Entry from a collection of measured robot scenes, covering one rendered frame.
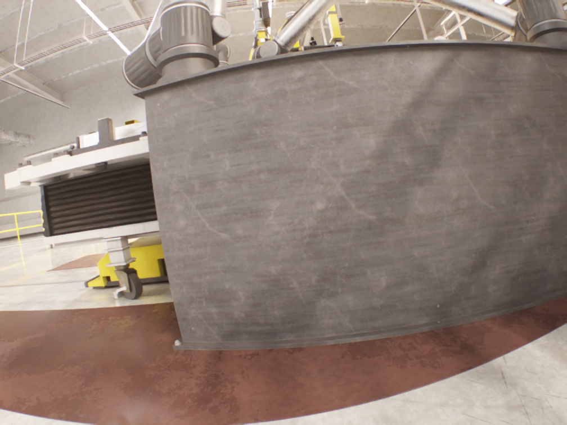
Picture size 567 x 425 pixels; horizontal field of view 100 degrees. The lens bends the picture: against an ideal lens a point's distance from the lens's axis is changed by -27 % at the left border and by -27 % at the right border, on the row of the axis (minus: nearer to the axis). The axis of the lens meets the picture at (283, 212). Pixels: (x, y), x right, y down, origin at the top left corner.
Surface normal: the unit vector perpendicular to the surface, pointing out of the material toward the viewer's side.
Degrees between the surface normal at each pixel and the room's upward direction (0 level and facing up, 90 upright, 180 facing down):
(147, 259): 90
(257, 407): 0
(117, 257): 90
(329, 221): 90
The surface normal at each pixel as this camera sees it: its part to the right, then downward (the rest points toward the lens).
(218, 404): -0.14, -0.99
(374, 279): -0.13, 0.09
